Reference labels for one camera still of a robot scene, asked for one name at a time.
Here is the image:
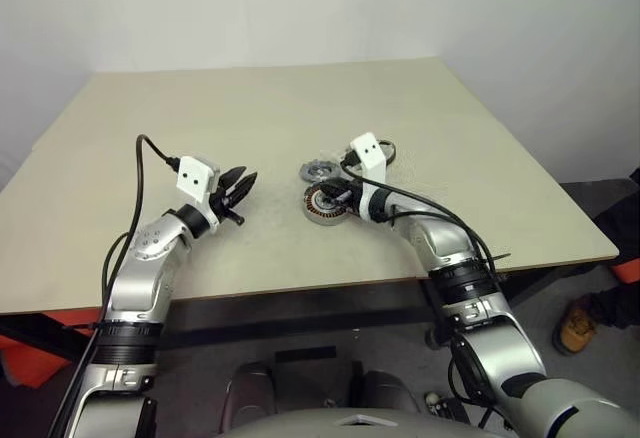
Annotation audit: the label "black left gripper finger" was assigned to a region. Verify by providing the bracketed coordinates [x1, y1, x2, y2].
[230, 172, 259, 205]
[222, 165, 248, 188]

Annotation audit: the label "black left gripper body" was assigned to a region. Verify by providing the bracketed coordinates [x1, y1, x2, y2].
[209, 181, 246, 227]

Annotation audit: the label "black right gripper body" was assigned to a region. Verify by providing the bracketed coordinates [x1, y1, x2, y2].
[339, 180, 364, 212]

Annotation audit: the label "grey metal cover plate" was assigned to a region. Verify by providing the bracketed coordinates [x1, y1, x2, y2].
[298, 157, 343, 184]

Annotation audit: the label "grey motor housing copper windings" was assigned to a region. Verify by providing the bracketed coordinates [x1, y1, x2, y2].
[301, 183, 352, 228]

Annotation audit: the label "dark rounded shape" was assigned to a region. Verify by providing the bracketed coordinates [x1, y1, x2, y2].
[357, 368, 422, 413]
[224, 363, 276, 429]

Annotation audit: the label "silver robot torso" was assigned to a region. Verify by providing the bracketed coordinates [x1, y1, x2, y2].
[214, 401, 501, 438]

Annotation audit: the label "orange object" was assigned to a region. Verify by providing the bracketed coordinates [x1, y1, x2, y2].
[0, 333, 69, 390]

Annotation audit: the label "tan boot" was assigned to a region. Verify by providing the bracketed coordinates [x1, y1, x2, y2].
[553, 297, 599, 357]

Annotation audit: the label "person's dark trouser leg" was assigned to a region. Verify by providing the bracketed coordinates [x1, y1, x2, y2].
[589, 165, 640, 330]

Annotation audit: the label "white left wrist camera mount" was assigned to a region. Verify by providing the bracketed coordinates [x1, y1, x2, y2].
[175, 156, 224, 234]

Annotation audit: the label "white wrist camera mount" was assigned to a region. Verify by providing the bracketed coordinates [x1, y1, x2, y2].
[175, 156, 224, 234]
[349, 131, 389, 223]

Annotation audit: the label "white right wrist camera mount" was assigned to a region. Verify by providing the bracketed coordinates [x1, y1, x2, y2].
[349, 131, 389, 223]

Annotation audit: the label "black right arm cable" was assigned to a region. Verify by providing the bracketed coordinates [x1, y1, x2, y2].
[341, 138, 512, 429]

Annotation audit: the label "black table frame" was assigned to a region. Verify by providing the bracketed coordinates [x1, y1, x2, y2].
[0, 177, 640, 364]

